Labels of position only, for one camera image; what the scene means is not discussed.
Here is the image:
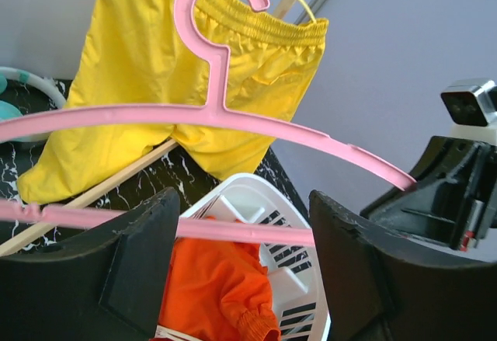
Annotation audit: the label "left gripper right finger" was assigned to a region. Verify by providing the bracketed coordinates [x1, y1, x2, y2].
[309, 191, 496, 340]

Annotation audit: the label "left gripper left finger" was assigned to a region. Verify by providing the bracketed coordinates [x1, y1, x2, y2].
[1, 188, 180, 340]

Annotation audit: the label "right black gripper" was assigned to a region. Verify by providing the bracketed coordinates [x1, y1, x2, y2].
[360, 136, 496, 252]

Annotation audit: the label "orange shorts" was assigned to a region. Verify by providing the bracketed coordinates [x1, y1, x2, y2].
[158, 238, 281, 340]

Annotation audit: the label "pink plastic hanger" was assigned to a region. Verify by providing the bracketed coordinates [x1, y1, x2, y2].
[0, 0, 417, 248]

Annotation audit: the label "yellow shorts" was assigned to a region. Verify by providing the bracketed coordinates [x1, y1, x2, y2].
[17, 0, 328, 204]

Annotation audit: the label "white plastic laundry basket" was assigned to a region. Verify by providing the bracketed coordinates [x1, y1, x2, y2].
[180, 174, 331, 341]

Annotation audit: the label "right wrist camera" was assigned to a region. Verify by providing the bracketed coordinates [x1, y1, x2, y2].
[440, 78, 496, 146]

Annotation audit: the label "wooden clothes rack frame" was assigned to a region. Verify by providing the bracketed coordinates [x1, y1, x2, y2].
[0, 0, 321, 259]

